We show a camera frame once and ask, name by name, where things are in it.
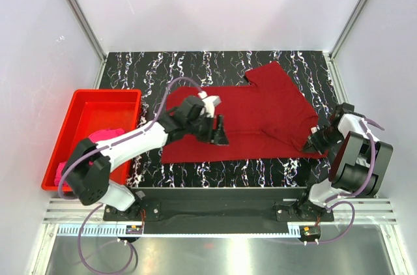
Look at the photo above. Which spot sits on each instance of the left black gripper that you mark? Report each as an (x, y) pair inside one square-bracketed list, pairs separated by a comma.
[(220, 137)]

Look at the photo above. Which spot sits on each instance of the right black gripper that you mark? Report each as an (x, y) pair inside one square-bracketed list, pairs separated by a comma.
[(313, 140)]

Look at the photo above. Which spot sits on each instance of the dark red t shirt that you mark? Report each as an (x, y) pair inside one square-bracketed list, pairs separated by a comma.
[(268, 118)]

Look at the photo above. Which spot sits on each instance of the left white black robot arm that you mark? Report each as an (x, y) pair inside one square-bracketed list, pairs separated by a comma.
[(86, 176)]

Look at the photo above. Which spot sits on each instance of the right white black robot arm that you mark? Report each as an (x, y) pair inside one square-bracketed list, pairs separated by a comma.
[(359, 166)]

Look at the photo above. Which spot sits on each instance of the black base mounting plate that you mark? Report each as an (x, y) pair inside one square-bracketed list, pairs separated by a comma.
[(212, 202)]

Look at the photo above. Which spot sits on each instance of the pink t shirt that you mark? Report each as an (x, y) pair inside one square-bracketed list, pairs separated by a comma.
[(99, 135)]

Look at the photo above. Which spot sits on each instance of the red plastic bin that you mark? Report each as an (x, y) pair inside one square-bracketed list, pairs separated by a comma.
[(90, 111)]

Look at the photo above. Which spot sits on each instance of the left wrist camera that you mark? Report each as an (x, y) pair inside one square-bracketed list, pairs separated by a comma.
[(202, 105)]

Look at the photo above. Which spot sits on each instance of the aluminium rail front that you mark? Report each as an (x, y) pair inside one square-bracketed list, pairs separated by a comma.
[(72, 220)]

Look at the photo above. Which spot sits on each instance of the right aluminium frame post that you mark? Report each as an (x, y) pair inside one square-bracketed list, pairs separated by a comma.
[(352, 19)]

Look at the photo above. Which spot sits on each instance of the aluminium frame post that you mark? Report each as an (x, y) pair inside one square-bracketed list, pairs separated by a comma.
[(352, 19), (87, 29)]

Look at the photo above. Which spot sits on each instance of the left aluminium frame post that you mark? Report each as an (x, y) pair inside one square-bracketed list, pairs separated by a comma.
[(87, 29)]

